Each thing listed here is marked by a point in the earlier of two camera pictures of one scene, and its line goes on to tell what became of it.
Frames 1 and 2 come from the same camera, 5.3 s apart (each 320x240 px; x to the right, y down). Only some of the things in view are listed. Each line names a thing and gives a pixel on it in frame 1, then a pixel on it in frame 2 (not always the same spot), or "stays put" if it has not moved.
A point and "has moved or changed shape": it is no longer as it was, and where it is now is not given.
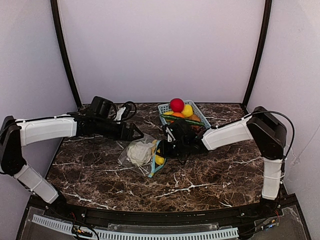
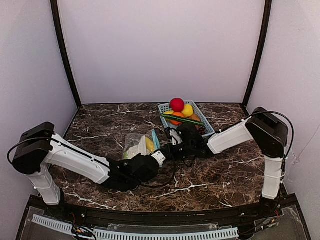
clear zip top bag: x=140 y=154 stays put
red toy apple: x=177 y=105 stays put
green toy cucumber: x=187 y=120 stays put
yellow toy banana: x=159 y=160 has moved or changed shape
